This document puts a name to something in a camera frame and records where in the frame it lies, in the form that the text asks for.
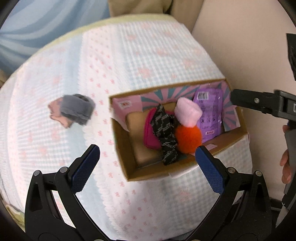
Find grey folded cloth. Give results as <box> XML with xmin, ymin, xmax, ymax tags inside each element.
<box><xmin>59</xmin><ymin>94</ymin><xmax>96</xmax><ymax>127</ymax></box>

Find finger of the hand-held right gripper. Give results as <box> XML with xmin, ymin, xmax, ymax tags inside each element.
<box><xmin>286</xmin><ymin>33</ymin><xmax>296</xmax><ymax>81</ymax></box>
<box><xmin>231</xmin><ymin>89</ymin><xmax>282</xmax><ymax>115</ymax></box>

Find light green bed sheet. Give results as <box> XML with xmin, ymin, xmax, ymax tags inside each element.
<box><xmin>35</xmin><ymin>13</ymin><xmax>186</xmax><ymax>49</ymax></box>

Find person's right hand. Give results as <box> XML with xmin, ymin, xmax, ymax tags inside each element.
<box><xmin>280</xmin><ymin>125</ymin><xmax>293</xmax><ymax>184</ymax></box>

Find light blue hanging cloth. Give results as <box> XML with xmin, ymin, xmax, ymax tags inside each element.
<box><xmin>0</xmin><ymin>0</ymin><xmax>112</xmax><ymax>73</ymax></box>

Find magenta pouch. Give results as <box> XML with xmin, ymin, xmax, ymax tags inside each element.
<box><xmin>143</xmin><ymin>108</ymin><xmax>176</xmax><ymax>151</ymax></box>

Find black patterned band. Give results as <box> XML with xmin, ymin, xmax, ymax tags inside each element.
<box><xmin>150</xmin><ymin>104</ymin><xmax>180</xmax><ymax>166</ymax></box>

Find pink soft roll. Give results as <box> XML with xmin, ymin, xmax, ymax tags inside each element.
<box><xmin>174</xmin><ymin>97</ymin><xmax>204</xmax><ymax>128</ymax></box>

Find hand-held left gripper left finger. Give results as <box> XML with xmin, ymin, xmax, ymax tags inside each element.
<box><xmin>24</xmin><ymin>144</ymin><xmax>109</xmax><ymax>241</ymax></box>

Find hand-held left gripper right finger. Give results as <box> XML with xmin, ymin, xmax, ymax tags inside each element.
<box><xmin>187</xmin><ymin>146</ymin><xmax>272</xmax><ymax>241</ymax></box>

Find pink folded cloth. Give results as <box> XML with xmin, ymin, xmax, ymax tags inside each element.
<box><xmin>48</xmin><ymin>97</ymin><xmax>75</xmax><ymax>129</ymax></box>

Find orange plush ball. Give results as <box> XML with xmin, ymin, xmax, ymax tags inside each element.
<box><xmin>174</xmin><ymin>125</ymin><xmax>202</xmax><ymax>153</ymax></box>

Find patterned cardboard box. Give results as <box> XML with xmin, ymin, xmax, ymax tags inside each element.
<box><xmin>109</xmin><ymin>78</ymin><xmax>248</xmax><ymax>182</ymax></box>

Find beige curtain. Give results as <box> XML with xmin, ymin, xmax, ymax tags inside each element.
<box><xmin>107</xmin><ymin>0</ymin><xmax>204</xmax><ymax>32</ymax></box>

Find purple packet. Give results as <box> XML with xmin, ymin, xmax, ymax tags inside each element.
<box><xmin>194</xmin><ymin>85</ymin><xmax>224</xmax><ymax>143</ymax></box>

